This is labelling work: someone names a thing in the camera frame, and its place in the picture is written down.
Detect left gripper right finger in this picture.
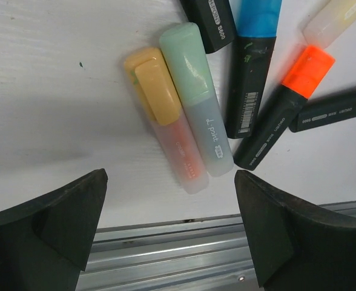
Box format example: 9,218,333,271
234,170,356,290

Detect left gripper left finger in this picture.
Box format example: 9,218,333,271
0,169,108,290

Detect mint pastel highlighter body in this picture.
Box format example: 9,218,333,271
184,92,234,177

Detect peach pastel highlighter body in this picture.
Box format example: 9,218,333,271
151,114,209,194

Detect yellow-orange pastel cap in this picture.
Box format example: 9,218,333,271
124,47,182,126

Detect green cap black highlighter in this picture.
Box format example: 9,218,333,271
179,0,237,54

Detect purple cap black highlighter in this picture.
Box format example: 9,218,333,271
289,86,356,133

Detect orange cap black highlighter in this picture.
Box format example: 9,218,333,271
234,45,335,170

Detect blue cap black highlighter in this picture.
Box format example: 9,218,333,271
225,0,282,139

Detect yellow pastel highlighter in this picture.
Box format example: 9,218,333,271
303,0,356,49

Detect front aluminium rail frame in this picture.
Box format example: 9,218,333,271
74,198,356,291

